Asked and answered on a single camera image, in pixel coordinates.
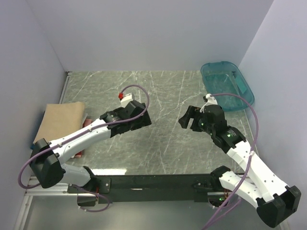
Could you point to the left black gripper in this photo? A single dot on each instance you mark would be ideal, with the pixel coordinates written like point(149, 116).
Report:
point(140, 116)

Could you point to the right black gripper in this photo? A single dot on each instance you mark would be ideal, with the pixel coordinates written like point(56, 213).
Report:
point(194, 119)

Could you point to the beige t shirt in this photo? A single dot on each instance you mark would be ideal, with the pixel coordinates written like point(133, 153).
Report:
point(60, 120)

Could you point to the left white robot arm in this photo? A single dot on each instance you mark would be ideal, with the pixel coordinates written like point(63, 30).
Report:
point(49, 165)

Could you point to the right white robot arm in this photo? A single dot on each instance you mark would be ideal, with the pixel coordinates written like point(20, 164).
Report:
point(273, 199)

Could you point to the teal plastic bin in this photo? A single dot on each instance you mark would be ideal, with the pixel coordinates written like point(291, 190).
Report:
point(225, 77)

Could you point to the red folded t shirt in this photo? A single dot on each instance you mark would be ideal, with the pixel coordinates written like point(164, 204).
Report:
point(77, 155)

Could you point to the black base beam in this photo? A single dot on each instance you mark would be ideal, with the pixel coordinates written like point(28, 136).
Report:
point(167, 187)

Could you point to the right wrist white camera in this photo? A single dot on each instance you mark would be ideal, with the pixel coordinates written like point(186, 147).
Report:
point(209, 99)

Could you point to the wrist white camera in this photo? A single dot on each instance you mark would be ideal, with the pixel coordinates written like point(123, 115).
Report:
point(209, 99)
point(125, 98)

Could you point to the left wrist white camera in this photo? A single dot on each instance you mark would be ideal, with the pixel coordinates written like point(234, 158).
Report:
point(125, 98)

